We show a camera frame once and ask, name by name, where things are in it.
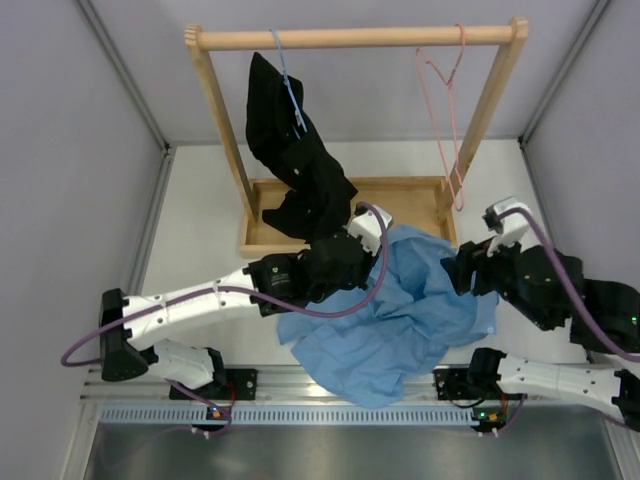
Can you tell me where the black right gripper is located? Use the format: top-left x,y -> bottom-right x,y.
441,228 -> 555,332

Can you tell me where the light blue shirt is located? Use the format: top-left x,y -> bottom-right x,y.
277,225 -> 499,408

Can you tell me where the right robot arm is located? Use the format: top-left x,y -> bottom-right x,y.
441,242 -> 639,430

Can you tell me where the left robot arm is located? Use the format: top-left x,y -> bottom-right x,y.
100,232 -> 381,399

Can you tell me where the black shirt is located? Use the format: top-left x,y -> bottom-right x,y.
245,52 -> 358,243

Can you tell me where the blue plastic hanger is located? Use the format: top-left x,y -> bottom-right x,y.
270,28 -> 308,140

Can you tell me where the pink plastic hanger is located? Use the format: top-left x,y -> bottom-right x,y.
414,23 -> 467,210

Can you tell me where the wooden clothes rack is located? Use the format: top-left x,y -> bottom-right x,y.
184,17 -> 529,259

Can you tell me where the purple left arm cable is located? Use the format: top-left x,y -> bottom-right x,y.
60,201 -> 391,369

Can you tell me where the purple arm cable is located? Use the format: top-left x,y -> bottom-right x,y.
494,208 -> 640,364
60,201 -> 391,369

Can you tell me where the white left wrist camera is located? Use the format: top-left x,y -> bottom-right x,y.
346,202 -> 393,256

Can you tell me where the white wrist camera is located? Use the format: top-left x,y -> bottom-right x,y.
483,196 -> 530,257
346,202 -> 393,256

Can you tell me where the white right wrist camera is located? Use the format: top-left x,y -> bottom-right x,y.
483,196 -> 530,257

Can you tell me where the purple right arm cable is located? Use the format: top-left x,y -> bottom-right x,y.
494,208 -> 640,364

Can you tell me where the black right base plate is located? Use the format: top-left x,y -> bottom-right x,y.
433,368 -> 491,409

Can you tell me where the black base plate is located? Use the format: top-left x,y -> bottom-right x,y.
433,368 -> 491,409
169,368 -> 258,402

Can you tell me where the aluminium mounting rail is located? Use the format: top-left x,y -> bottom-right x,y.
79,363 -> 621,404

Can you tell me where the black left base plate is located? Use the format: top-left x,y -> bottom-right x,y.
169,368 -> 258,402

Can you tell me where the grey slotted cable duct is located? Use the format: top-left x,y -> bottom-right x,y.
100,404 -> 497,427

